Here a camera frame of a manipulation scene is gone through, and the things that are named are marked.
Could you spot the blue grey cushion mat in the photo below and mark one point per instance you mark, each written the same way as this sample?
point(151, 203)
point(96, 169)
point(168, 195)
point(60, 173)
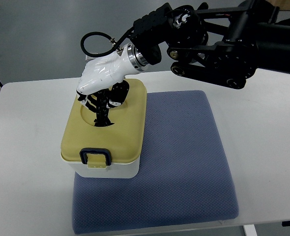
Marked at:
point(184, 176)

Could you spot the yellow storage box lid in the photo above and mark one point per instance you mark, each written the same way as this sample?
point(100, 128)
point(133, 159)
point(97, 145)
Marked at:
point(123, 139)

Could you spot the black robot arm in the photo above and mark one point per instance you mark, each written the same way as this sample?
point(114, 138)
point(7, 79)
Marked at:
point(223, 46)

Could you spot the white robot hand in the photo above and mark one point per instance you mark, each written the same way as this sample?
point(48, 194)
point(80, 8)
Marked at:
point(104, 72)

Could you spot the white table leg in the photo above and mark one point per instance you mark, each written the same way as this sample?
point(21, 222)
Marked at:
point(250, 230)

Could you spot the dark blue front latch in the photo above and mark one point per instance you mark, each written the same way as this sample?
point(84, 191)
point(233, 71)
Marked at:
point(85, 152)

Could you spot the white storage box base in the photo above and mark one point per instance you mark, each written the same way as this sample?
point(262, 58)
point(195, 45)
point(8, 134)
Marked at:
point(115, 170)

